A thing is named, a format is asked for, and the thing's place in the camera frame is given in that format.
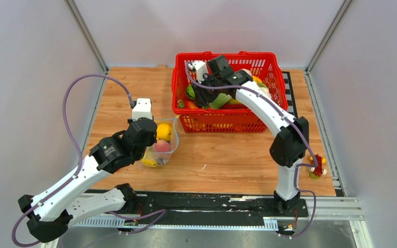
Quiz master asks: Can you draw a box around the red plastic shopping basket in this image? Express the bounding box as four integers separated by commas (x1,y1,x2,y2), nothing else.
171,51,297,133

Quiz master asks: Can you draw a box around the clear zip top bag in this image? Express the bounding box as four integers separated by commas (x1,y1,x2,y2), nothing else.
140,116,179,168

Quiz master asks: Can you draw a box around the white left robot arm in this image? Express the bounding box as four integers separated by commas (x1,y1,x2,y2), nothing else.
18,117,157,243

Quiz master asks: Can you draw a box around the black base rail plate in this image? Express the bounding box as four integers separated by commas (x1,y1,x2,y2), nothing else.
116,191,309,226

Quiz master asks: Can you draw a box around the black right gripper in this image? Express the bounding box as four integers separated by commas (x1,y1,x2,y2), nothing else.
192,73,222,106

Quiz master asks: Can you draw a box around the black white checkerboard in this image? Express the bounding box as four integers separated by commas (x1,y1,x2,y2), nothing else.
282,71,298,118

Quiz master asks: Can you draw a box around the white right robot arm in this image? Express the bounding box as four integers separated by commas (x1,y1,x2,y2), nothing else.
185,55,309,216

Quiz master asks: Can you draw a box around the white cauliflower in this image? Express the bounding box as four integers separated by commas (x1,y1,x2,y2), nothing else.
257,82,272,99

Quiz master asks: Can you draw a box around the yellow pear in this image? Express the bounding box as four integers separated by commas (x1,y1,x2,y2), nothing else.
141,151,160,168

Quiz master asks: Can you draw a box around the pink peach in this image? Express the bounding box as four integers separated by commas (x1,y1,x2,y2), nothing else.
154,139,171,153

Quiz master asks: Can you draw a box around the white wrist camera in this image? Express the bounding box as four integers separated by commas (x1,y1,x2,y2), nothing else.
132,98,154,121
187,60,208,84

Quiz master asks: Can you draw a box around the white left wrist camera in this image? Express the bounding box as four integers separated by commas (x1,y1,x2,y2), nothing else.
132,98,154,121

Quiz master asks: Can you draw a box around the white green napa cabbage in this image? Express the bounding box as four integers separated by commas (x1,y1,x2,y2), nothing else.
208,93,233,110

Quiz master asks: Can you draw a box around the red toy car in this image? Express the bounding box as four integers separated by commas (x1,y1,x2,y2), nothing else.
309,154,327,179

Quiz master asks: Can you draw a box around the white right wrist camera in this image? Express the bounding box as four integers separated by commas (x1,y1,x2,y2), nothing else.
187,60,208,84

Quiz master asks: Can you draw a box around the green bell pepper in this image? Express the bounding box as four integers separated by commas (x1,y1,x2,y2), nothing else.
185,84,195,101

